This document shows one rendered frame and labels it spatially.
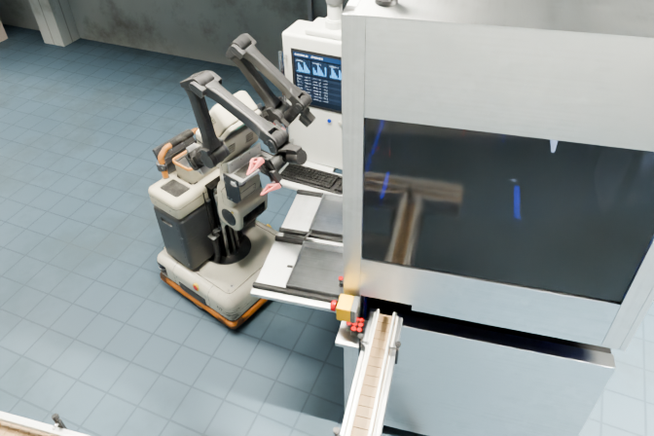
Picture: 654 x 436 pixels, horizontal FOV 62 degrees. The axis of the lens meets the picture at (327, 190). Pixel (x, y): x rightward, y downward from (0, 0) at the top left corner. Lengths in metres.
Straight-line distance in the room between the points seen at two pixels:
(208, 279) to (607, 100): 2.35
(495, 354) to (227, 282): 1.58
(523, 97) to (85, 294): 2.98
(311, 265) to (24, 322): 2.01
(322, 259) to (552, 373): 1.01
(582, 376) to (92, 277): 2.88
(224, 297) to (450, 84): 2.01
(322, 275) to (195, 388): 1.13
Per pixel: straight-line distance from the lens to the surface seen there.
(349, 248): 1.93
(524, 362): 2.29
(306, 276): 2.35
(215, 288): 3.17
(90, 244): 4.11
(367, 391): 1.98
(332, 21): 2.66
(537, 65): 1.47
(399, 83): 1.51
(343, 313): 2.06
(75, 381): 3.41
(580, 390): 2.42
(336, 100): 2.77
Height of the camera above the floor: 2.64
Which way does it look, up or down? 40 degrees down
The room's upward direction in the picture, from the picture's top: 2 degrees counter-clockwise
